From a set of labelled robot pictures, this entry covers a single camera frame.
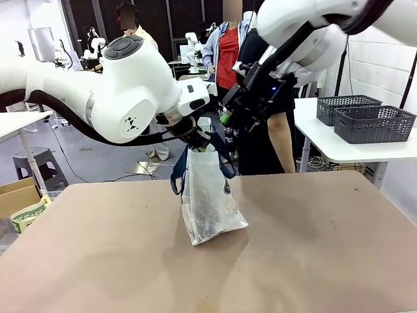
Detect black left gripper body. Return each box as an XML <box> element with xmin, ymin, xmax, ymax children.
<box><xmin>155</xmin><ymin>112</ymin><xmax>212</xmax><ymax>151</ymax></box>

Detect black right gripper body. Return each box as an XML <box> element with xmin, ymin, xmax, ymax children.
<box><xmin>239</xmin><ymin>63</ymin><xmax>291</xmax><ymax>121</ymax></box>

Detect clear shopping bag navy handles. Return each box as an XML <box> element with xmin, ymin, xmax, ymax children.
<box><xmin>170</xmin><ymin>130</ymin><xmax>250</xmax><ymax>247</ymax></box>

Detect dark gray plastic basket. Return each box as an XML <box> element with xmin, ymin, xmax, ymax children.
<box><xmin>316</xmin><ymin>95</ymin><xmax>383</xmax><ymax>127</ymax></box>
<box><xmin>334</xmin><ymin>104</ymin><xmax>417</xmax><ymax>145</ymax></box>

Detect person's left forearm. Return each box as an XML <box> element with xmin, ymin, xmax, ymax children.
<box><xmin>266</xmin><ymin>112</ymin><xmax>296</xmax><ymax>173</ymax></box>

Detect green and white paper bag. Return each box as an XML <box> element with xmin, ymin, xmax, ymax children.
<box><xmin>10</xmin><ymin>194</ymin><xmax>53</xmax><ymax>235</ymax></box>

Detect person in black t-shirt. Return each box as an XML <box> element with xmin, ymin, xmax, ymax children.
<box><xmin>233</xmin><ymin>27</ymin><xmax>297</xmax><ymax>175</ymax></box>

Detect person in red shirt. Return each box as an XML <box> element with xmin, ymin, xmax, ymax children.
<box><xmin>202</xmin><ymin>21</ymin><xmax>244</xmax><ymax>151</ymax></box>

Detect mannequin with cream jacket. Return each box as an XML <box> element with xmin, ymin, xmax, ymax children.
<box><xmin>115</xmin><ymin>0</ymin><xmax>170</xmax><ymax>161</ymax></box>

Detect black slanted stand pole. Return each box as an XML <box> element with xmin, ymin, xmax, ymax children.
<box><xmin>399</xmin><ymin>48</ymin><xmax>417</xmax><ymax>110</ymax></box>

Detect gray plastic step stool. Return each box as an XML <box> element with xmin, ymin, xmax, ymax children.
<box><xmin>12</xmin><ymin>147</ymin><xmax>69</xmax><ymax>190</ymax></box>

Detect white side table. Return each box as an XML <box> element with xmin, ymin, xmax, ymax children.
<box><xmin>0</xmin><ymin>110</ymin><xmax>55</xmax><ymax>196</ymax></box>

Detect gray standing panel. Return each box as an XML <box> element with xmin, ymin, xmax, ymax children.
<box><xmin>27</xmin><ymin>27</ymin><xmax>56</xmax><ymax>63</ymax></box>

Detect brown cardboard box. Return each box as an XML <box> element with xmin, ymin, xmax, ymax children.
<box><xmin>0</xmin><ymin>177</ymin><xmax>42</xmax><ymax>220</ymax></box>

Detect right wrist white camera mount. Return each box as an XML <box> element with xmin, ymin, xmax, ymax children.
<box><xmin>231</xmin><ymin>61</ymin><xmax>253</xmax><ymax>78</ymax></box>

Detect metal mannequin base plate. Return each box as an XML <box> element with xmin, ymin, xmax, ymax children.
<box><xmin>135</xmin><ymin>160</ymin><xmax>162</xmax><ymax>175</ymax></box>

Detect white cable bundle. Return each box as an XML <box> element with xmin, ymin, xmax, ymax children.
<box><xmin>306</xmin><ymin>155</ymin><xmax>338</xmax><ymax>171</ymax></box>

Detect left arm black cable sleeve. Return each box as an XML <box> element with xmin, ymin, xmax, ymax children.
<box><xmin>0</xmin><ymin>89</ymin><xmax>196</xmax><ymax>146</ymax></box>

